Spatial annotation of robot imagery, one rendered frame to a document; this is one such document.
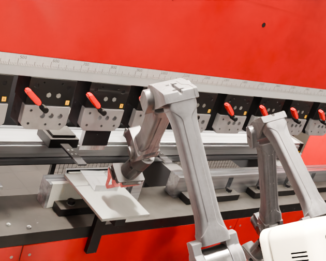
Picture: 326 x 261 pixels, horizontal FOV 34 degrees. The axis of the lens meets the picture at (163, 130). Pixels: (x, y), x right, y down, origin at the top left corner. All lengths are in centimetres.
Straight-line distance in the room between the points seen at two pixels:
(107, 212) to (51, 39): 55
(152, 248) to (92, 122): 60
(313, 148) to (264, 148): 213
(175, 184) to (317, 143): 181
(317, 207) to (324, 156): 227
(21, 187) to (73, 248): 189
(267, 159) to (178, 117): 65
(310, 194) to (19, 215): 90
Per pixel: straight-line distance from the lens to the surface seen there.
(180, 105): 111
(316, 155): 379
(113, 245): 194
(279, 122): 159
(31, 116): 162
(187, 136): 111
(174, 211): 207
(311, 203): 150
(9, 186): 367
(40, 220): 178
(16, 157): 203
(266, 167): 172
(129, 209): 172
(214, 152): 260
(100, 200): 172
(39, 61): 156
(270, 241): 120
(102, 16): 160
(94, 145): 183
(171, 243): 213
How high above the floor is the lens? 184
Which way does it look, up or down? 20 degrees down
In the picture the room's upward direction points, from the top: 19 degrees clockwise
